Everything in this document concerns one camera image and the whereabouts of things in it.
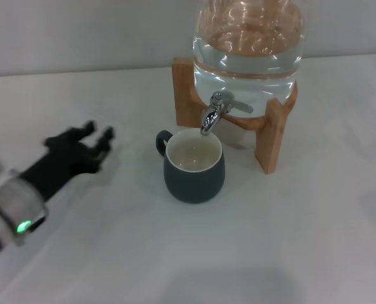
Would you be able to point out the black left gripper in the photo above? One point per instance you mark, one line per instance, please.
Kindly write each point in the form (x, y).
(57, 164)

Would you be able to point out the glass water dispenser jar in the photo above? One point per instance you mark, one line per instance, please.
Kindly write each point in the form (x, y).
(248, 63)

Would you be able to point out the wooden dispenser stand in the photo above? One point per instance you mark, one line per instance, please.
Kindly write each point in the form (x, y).
(184, 95)

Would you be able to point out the dark green ceramic mug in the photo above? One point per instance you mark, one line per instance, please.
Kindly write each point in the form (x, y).
(194, 185)

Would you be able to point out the chrome faucet with lever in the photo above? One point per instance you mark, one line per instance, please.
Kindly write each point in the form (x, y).
(211, 115)

